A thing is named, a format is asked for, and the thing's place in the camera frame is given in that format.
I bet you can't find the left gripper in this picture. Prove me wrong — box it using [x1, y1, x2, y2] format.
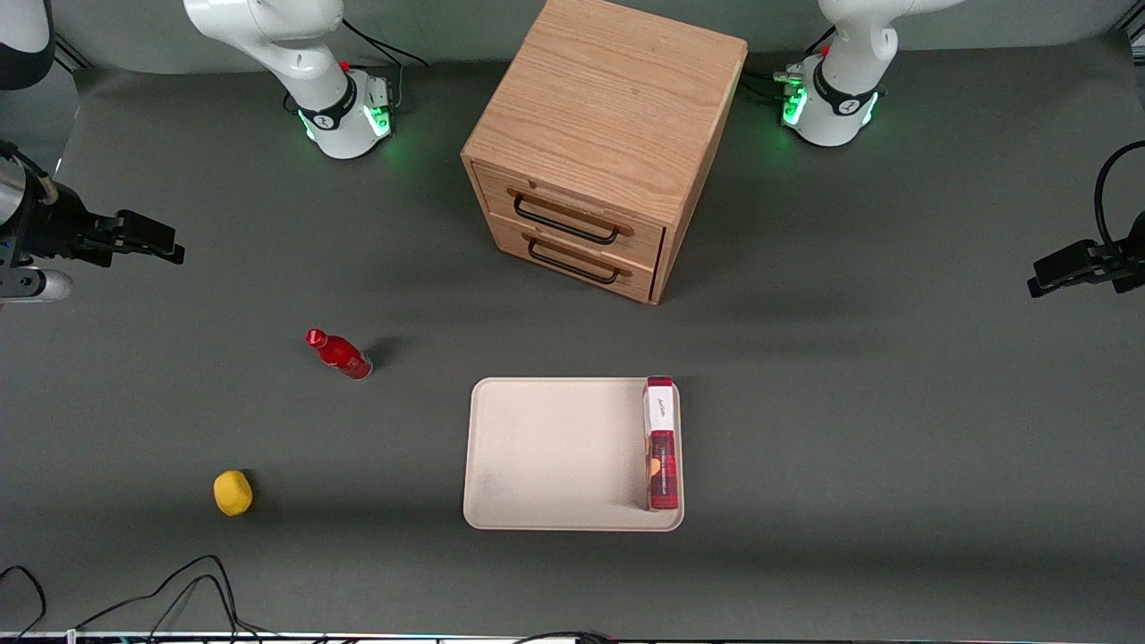
[1027, 210, 1145, 298]

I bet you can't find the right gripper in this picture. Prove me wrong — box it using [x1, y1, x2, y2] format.
[0, 179, 186, 269]

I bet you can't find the wooden drawer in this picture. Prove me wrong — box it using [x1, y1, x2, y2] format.
[471, 161, 667, 269]
[488, 213, 660, 303]

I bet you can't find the black metal drawer handle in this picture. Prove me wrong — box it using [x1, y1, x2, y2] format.
[513, 191, 622, 246]
[527, 236, 623, 286]

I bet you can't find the wooden drawer cabinet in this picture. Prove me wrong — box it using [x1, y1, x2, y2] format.
[461, 0, 749, 306]

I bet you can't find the red bottle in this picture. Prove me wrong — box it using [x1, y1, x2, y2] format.
[305, 328, 374, 381]

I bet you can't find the yellow lemon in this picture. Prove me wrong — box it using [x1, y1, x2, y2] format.
[213, 470, 254, 517]

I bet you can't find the beige plastic tray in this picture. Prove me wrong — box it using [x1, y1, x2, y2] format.
[462, 377, 685, 532]

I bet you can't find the red and white carton box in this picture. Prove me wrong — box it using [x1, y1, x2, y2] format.
[644, 376, 681, 511]

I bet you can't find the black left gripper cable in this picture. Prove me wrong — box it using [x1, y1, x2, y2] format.
[1095, 140, 1145, 247]

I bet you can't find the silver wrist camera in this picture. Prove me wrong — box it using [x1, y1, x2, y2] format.
[0, 268, 74, 306]

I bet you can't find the black right arm base cable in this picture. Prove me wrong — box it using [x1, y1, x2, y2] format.
[340, 18, 428, 113]

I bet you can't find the black arm base cable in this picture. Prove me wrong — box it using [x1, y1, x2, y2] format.
[741, 27, 837, 99]
[340, 18, 428, 113]

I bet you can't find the black left arm base cable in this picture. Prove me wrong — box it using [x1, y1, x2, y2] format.
[741, 27, 837, 99]

